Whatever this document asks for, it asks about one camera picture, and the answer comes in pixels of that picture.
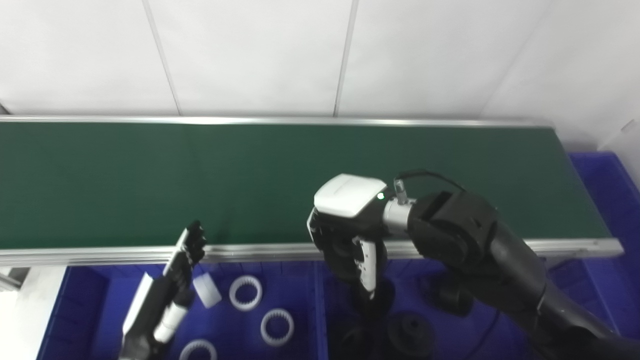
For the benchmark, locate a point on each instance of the white cylinder part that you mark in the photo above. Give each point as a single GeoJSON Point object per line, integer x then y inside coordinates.
{"type": "Point", "coordinates": [207, 291]}

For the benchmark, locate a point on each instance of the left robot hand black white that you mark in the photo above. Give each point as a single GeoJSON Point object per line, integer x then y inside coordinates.
{"type": "Point", "coordinates": [150, 310]}

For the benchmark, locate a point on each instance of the aluminium conveyor leg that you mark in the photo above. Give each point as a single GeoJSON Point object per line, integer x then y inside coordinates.
{"type": "Point", "coordinates": [12, 279]}

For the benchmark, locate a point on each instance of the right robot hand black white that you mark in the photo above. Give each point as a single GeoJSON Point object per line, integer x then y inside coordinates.
{"type": "Point", "coordinates": [345, 197]}

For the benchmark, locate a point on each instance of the blue bin with black parts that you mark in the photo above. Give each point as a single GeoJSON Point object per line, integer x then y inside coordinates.
{"type": "Point", "coordinates": [500, 330]}

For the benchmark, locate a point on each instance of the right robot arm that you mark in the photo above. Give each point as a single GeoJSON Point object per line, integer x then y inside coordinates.
{"type": "Point", "coordinates": [490, 250]}

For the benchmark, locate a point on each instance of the green conveyor belt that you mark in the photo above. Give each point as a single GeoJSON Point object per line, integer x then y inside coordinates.
{"type": "Point", "coordinates": [100, 254]}
{"type": "Point", "coordinates": [175, 180]}

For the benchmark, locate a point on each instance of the empty blue bin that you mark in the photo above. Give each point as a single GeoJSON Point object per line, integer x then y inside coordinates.
{"type": "Point", "coordinates": [615, 210]}

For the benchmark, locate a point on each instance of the blue bin with white parts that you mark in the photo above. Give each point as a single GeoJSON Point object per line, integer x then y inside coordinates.
{"type": "Point", "coordinates": [90, 310]}

